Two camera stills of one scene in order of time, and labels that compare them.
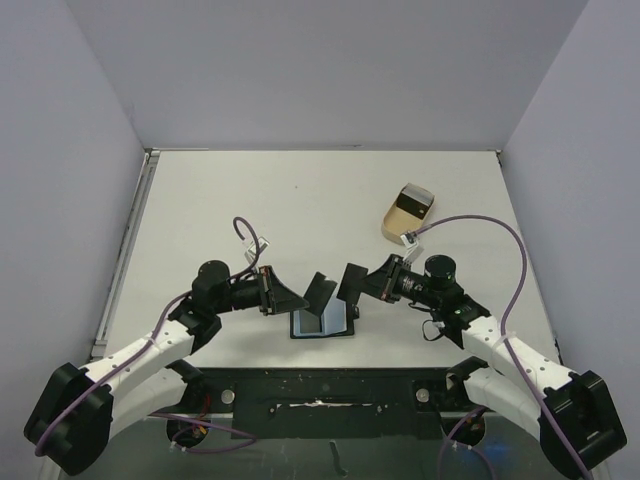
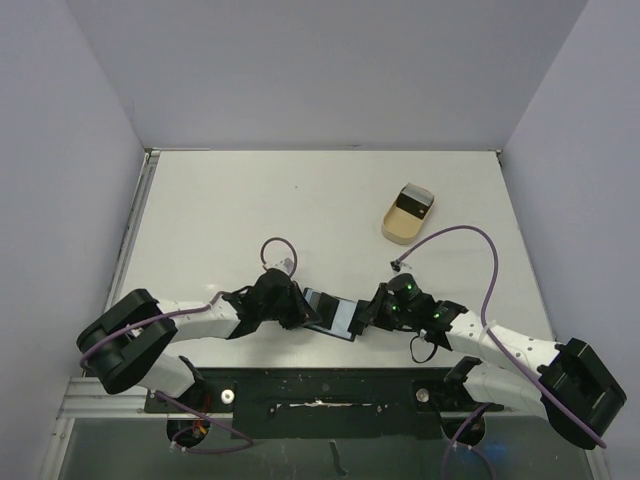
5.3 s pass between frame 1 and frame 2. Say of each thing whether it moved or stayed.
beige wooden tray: stayed
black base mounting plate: stayed
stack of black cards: stayed
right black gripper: moved
